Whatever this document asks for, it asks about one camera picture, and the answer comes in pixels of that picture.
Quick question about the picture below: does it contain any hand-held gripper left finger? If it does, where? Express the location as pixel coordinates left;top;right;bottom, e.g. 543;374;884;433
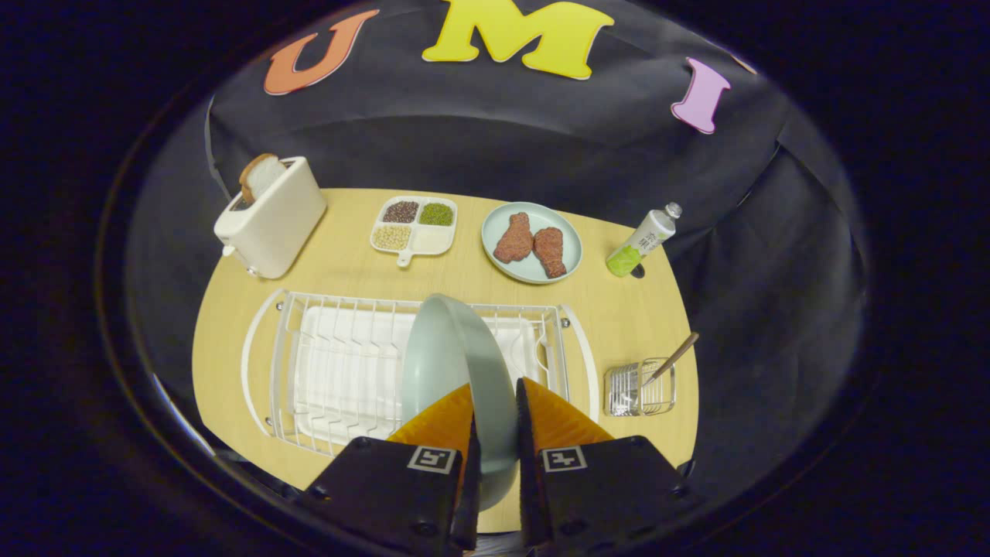
298;381;482;554

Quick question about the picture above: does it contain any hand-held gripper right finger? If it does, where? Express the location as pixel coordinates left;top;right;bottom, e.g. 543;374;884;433
515;377;701;554

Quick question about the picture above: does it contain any metal wire basket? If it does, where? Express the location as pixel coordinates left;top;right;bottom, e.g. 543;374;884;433
603;357;677;418

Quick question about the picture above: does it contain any white wire dish rack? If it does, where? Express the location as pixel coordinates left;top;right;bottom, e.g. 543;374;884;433
241;289;601;457

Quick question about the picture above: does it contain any pale green plate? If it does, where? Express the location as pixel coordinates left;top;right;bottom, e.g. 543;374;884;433
401;292;521;511

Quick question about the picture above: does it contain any wooden handled spoon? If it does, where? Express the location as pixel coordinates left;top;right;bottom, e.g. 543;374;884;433
640;332;700;388

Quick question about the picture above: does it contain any pale blue food plate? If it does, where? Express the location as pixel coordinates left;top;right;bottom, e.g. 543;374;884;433
481;202;582;285

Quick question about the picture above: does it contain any fried chicken piece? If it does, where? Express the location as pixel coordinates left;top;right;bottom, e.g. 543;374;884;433
493;213;534;265
532;227;568;279

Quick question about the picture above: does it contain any green drink bottle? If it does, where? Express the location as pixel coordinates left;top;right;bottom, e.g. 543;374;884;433
606;202;683;279

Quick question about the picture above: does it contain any white divided grain tray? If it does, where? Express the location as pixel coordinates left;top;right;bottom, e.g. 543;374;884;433
369;196;459;268

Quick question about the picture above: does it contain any white toaster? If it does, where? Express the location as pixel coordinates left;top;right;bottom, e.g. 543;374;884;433
213;156;328;280

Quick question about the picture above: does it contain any toasted bread slice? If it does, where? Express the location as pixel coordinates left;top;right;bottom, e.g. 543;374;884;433
238;153;288;205

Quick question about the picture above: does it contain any black backdrop cloth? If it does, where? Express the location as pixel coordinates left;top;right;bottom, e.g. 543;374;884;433
124;0;871;496

